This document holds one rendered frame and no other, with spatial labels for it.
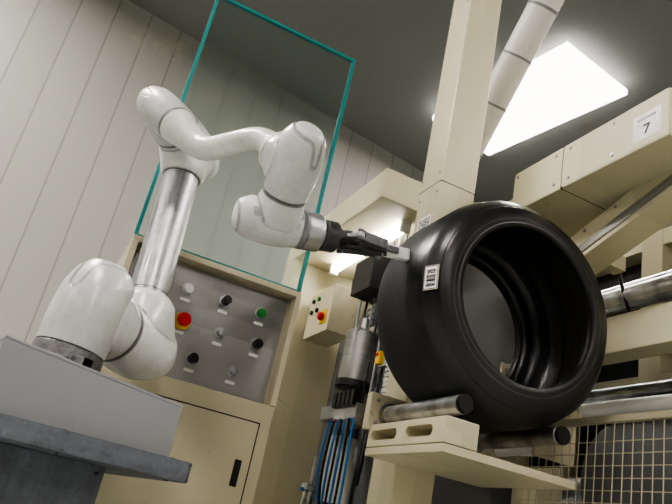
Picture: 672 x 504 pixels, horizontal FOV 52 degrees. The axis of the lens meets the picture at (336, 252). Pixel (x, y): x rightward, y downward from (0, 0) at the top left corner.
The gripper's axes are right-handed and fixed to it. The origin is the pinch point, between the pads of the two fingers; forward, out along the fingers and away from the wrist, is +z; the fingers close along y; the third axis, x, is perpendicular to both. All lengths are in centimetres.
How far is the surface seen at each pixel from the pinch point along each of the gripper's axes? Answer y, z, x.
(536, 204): 14, 56, -32
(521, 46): 36, 70, -110
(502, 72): 44, 67, -102
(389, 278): 7.4, 2.6, 4.3
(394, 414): 16.6, 11.0, 36.5
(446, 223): -8.3, 8.9, -7.1
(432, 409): -1.0, 11.1, 36.6
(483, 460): -11, 18, 48
